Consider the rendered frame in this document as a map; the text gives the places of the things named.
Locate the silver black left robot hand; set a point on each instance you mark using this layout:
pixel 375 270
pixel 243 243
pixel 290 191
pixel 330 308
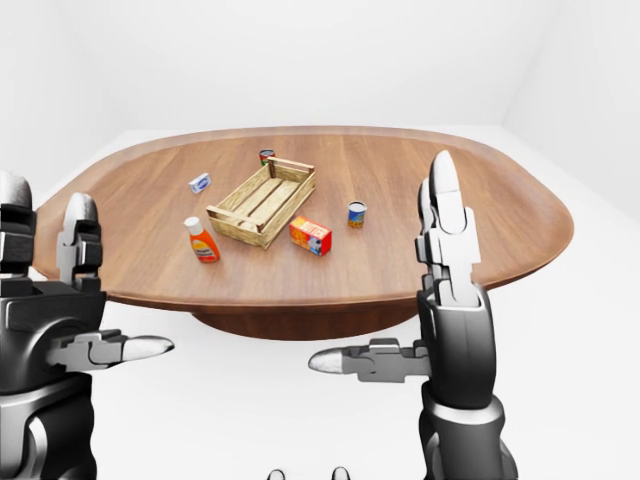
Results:
pixel 55 310

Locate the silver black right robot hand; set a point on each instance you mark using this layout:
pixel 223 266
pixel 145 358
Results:
pixel 460 340

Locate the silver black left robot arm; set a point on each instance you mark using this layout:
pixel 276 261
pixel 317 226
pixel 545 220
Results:
pixel 45 435

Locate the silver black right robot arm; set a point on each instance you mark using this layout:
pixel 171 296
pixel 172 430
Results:
pixel 465 440

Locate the orange red butter box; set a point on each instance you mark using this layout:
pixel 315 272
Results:
pixel 310 236

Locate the wooden slat tray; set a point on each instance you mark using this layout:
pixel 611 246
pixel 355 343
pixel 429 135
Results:
pixel 262 202

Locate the orange bottle with white cap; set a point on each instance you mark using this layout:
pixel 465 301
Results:
pixel 202 244

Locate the blue yellow tin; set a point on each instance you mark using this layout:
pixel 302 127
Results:
pixel 357 215

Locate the small dark rounded shape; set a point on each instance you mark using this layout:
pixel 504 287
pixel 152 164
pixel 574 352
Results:
pixel 276 475
pixel 341 474

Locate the small white blue box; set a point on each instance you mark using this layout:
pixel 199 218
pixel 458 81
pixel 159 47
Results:
pixel 200 183

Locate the red green tin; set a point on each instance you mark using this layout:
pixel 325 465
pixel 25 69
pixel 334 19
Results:
pixel 266 156

